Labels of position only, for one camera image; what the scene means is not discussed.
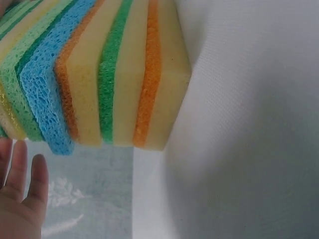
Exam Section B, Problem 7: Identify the person's left hand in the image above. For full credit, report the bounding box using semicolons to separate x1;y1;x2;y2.
0;138;49;239

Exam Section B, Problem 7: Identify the stack of colourful sponges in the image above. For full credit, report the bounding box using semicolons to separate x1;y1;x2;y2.
0;0;193;156

